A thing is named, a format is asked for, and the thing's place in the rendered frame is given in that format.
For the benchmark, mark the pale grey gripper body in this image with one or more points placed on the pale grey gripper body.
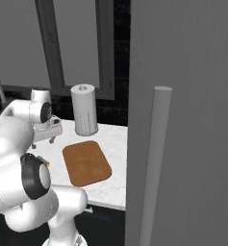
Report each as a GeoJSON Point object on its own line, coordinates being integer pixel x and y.
{"type": "Point", "coordinates": [45, 132]}

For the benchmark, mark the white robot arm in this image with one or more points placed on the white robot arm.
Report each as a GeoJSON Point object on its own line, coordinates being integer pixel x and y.
{"type": "Point", "coordinates": [12, 185]}

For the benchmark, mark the brown wooden cutting board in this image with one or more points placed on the brown wooden cutting board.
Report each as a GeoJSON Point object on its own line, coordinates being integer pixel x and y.
{"type": "Point", "coordinates": [86, 163]}

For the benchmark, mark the white paper towel roll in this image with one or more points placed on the white paper towel roll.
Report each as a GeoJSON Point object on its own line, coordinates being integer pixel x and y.
{"type": "Point", "coordinates": [84, 110]}

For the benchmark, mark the grey framed window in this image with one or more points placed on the grey framed window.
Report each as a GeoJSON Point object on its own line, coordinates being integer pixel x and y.
{"type": "Point", "coordinates": [77, 41]}

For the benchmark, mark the dark drawer front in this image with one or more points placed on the dark drawer front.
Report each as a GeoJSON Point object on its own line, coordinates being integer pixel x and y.
{"type": "Point", "coordinates": [102, 226]}

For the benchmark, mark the grey fridge door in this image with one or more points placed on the grey fridge door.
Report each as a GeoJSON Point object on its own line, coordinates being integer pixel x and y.
{"type": "Point", "coordinates": [195, 121]}

